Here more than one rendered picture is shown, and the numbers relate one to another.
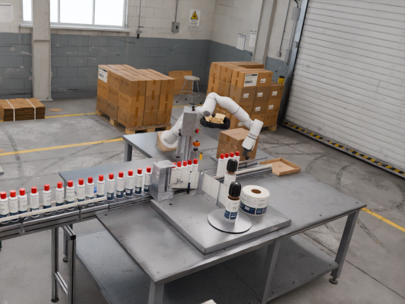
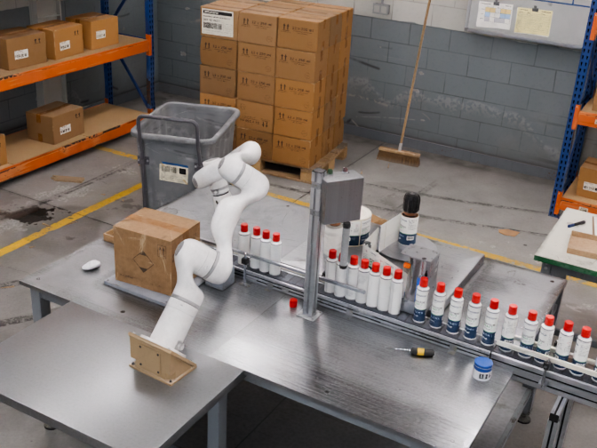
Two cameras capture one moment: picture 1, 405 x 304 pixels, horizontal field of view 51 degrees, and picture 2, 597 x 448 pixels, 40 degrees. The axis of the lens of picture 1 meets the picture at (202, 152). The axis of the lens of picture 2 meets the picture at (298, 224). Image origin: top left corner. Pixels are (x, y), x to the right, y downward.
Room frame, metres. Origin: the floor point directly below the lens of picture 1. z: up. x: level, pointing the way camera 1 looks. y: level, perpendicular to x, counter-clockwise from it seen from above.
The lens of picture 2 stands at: (4.38, 2.91, 2.68)
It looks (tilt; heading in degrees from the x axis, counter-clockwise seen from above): 25 degrees down; 249
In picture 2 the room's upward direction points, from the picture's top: 3 degrees clockwise
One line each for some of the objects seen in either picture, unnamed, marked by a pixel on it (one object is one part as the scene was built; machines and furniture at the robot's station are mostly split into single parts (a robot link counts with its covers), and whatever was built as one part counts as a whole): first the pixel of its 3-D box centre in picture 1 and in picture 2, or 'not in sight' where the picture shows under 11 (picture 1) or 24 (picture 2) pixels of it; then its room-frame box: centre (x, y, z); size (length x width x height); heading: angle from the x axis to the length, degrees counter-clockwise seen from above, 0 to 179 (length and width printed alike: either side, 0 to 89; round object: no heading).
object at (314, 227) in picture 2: (188, 143); (314, 244); (3.21, 0.13, 1.16); 0.04 x 0.04 x 0.67; 40
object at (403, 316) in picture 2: (198, 183); (316, 291); (3.13, 0.00, 0.86); 1.65 x 0.08 x 0.04; 130
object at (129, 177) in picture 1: (129, 183); (455, 310); (2.72, 0.49, 0.98); 0.05 x 0.05 x 0.20
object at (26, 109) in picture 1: (20, 108); not in sight; (6.51, 3.05, 0.11); 0.65 x 0.54 x 0.22; 128
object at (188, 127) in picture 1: (188, 121); (338, 196); (3.12, 0.14, 1.38); 0.17 x 0.10 x 0.19; 5
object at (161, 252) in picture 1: (216, 190); (303, 282); (3.13, -0.16, 0.82); 2.10 x 1.50 x 0.02; 130
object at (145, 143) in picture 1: (182, 147); (126, 356); (4.01, 0.21, 0.81); 0.90 x 0.90 x 0.04; 41
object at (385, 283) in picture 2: not in sight; (385, 288); (2.92, 0.25, 0.98); 0.05 x 0.05 x 0.20
